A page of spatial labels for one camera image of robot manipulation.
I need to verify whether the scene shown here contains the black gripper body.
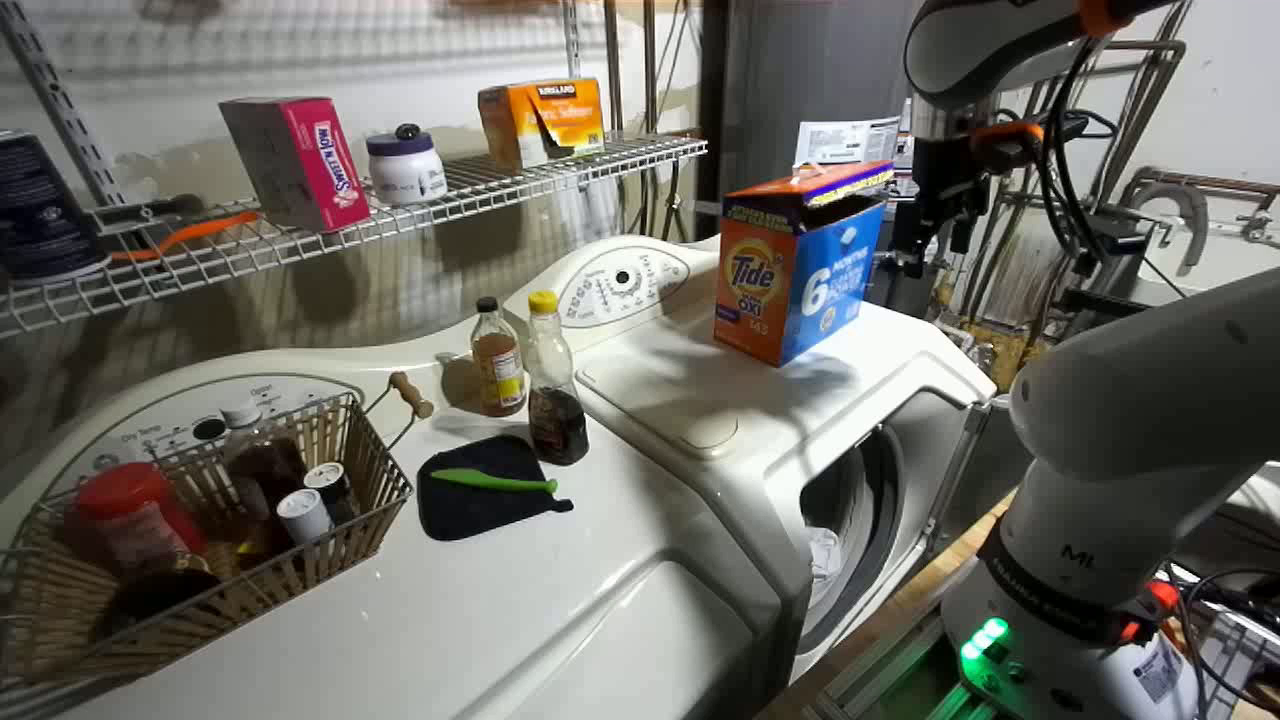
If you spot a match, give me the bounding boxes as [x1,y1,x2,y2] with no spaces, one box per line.
[882,129,998,320]

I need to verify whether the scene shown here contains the oval washer control panel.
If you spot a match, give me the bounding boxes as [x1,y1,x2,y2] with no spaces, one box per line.
[556,245,692,332]

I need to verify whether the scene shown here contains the white front-load washer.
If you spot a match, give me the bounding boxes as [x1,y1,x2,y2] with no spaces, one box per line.
[537,236,998,686]

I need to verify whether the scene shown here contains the white printed box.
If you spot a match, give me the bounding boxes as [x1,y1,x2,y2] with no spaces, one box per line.
[793,110,910,172]

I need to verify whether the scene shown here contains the orange blue Tide box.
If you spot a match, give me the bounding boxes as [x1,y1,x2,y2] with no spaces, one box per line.
[706,160,899,371]

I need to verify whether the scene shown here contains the black metal stand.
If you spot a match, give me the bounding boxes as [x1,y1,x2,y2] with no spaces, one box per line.
[976,37,1192,345]

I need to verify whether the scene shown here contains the wooden platform board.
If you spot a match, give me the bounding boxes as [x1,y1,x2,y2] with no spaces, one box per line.
[793,489,1022,720]

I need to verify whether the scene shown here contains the yellow cardboard box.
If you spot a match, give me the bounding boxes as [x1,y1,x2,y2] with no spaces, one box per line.
[477,76,612,172]

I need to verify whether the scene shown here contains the clear bottle yellow cap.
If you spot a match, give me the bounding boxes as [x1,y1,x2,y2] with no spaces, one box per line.
[519,288,596,469]

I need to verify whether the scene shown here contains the small bottle black cap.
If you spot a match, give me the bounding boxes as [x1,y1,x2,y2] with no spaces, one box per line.
[468,290,533,418]

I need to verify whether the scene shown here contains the green plastic tool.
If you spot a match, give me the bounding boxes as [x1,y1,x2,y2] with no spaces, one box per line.
[422,462,562,499]

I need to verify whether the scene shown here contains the white jar dark lid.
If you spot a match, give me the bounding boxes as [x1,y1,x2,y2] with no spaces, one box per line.
[365,119,453,208]

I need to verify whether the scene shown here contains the black cloth pad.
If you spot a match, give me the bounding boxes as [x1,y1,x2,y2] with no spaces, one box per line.
[410,432,581,544]

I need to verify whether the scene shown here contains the pink cardboard box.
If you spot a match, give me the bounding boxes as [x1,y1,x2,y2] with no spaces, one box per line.
[217,90,374,238]

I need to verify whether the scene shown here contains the dark bottle white cap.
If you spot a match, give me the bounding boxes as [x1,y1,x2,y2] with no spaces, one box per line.
[299,458,365,529]

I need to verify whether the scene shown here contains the small white bottle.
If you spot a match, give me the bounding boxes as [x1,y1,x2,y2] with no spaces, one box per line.
[273,482,335,546]

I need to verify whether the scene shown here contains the brown bottle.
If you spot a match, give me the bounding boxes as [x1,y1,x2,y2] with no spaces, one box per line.
[225,437,312,518]

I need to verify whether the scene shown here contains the jar with red lid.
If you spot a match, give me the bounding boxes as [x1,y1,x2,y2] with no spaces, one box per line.
[67,458,212,579]

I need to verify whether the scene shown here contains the dark round jar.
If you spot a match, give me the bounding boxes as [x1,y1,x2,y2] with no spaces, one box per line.
[95,565,225,640]

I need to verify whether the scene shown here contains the white wire wall shelf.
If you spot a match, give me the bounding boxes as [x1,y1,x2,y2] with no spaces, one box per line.
[0,129,711,345]

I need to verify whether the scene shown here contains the orange handled tool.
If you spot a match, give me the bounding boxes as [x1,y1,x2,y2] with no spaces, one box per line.
[112,203,265,264]

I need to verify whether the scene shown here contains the wire basket wooden handle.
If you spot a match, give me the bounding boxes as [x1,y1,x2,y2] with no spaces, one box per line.
[0,367,440,696]

